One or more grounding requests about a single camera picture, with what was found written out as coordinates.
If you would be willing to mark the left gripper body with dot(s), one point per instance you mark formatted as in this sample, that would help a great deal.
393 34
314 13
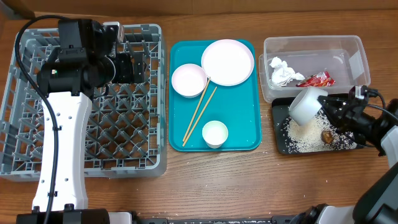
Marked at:
122 73

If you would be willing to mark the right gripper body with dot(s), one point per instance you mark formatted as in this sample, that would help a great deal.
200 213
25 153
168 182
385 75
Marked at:
339 111

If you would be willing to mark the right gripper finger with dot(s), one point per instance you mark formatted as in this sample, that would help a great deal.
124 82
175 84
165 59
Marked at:
336 101
334 118

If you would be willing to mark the brown food lump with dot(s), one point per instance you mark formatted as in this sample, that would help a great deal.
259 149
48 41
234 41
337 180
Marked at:
327 137

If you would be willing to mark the red snack wrapper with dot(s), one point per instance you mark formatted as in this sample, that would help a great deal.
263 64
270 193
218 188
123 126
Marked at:
318 80

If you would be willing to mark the grey bowl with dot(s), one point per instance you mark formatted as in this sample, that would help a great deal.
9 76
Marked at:
306 105

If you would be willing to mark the white rice pile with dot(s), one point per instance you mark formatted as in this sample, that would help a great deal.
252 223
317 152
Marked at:
295 139

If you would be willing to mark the white shallow bowl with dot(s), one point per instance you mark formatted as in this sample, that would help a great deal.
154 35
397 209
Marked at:
189 80

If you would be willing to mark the white tissue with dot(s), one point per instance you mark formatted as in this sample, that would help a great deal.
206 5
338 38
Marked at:
282 74

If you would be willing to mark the small white cup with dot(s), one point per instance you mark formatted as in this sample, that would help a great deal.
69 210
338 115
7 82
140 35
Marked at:
215 133

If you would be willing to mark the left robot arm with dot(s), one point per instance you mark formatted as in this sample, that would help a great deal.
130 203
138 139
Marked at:
86 59

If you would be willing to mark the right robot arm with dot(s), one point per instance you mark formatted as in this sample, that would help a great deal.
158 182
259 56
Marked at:
379 203

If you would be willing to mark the black tray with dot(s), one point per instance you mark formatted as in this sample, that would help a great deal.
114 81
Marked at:
280 110

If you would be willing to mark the clear plastic bin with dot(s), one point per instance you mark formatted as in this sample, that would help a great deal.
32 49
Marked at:
342 56

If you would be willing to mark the grey plastic dish rack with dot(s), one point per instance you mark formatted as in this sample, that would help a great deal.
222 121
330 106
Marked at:
125 136

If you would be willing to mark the left wooden chopstick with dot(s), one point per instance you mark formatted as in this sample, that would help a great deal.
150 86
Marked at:
196 110

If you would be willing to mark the wooden chopstick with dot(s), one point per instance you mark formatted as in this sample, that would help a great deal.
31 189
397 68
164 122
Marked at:
196 110
199 117

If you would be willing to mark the right wooden chopstick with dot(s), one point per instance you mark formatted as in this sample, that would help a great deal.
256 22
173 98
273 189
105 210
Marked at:
199 117

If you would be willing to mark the teal plastic tray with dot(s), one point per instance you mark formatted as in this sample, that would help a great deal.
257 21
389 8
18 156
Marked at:
235 106

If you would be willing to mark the large white plate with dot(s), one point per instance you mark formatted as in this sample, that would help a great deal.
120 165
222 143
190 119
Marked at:
227 62

